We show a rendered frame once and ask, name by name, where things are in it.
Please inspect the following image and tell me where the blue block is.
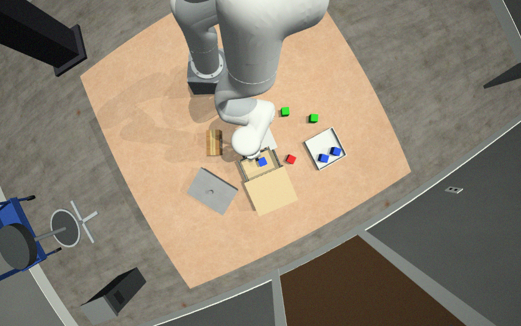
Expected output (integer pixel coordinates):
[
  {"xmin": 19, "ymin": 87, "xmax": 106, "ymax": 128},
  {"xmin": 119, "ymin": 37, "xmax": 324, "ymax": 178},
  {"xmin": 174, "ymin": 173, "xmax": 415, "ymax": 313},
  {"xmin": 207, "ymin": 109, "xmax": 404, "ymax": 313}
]
[
  {"xmin": 330, "ymin": 147, "xmax": 341, "ymax": 156},
  {"xmin": 258, "ymin": 157, "xmax": 267, "ymax": 167},
  {"xmin": 318, "ymin": 154, "xmax": 329, "ymax": 163}
]

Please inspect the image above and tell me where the brown cardboard box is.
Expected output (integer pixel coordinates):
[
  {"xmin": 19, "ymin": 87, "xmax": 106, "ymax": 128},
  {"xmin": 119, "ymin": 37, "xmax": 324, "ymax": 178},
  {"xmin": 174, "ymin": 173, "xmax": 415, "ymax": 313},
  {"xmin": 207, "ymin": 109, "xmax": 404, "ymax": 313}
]
[{"xmin": 206, "ymin": 129, "xmax": 223, "ymax": 155}]

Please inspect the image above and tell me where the red block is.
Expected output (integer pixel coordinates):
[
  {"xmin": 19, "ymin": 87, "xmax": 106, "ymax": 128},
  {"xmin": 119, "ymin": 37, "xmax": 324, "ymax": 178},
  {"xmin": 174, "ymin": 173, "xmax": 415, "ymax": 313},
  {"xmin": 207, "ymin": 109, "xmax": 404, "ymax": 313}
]
[{"xmin": 286, "ymin": 154, "xmax": 296, "ymax": 164}]

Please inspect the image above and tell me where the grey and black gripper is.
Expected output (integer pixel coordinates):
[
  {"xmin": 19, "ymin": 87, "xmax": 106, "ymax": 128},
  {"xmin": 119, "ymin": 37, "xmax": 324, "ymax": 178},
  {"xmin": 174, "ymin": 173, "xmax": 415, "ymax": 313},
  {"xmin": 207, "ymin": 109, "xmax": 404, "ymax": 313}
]
[{"xmin": 247, "ymin": 150, "xmax": 261, "ymax": 162}]

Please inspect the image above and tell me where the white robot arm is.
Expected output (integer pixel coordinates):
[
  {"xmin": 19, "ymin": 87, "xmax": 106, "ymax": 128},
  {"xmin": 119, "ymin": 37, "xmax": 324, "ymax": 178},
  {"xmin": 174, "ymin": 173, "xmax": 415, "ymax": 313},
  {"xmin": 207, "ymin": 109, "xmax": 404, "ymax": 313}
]
[{"xmin": 170, "ymin": 0, "xmax": 329, "ymax": 156}]

